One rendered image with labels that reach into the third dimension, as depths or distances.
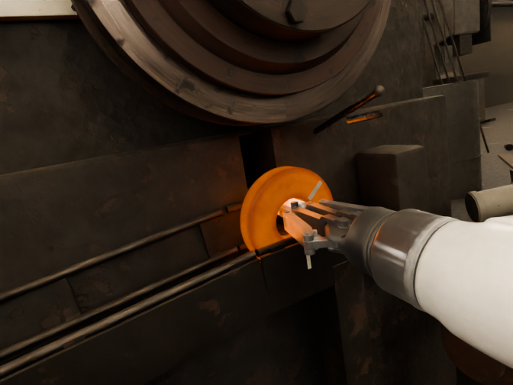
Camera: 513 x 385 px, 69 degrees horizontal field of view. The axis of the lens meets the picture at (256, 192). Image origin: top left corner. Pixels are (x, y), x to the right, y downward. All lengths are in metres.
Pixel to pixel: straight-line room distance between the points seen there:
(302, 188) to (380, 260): 0.22
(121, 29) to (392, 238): 0.35
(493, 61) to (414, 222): 12.87
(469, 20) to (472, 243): 8.34
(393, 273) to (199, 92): 0.30
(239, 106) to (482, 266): 0.32
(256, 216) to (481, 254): 0.30
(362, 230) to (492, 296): 0.14
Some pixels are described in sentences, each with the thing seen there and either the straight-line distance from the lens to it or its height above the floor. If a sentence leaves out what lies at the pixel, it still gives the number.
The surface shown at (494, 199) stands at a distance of 0.79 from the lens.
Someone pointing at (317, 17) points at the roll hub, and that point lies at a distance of 0.47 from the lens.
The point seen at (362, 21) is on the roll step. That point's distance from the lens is 0.61.
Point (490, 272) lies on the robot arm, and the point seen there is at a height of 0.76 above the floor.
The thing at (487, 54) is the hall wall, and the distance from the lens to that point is 12.97.
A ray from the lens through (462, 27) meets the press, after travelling 8.48.
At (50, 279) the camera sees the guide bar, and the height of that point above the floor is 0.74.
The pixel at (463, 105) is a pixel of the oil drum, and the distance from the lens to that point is 3.23.
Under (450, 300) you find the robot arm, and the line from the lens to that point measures 0.33.
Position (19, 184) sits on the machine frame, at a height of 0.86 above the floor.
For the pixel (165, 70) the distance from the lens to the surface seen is 0.46.
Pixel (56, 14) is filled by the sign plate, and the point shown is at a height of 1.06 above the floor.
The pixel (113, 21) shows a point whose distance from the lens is 0.46.
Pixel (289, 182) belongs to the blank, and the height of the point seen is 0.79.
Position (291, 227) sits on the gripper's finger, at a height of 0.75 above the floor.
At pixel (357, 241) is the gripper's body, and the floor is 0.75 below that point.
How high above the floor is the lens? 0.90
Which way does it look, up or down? 12 degrees down
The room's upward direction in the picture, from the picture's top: 9 degrees counter-clockwise
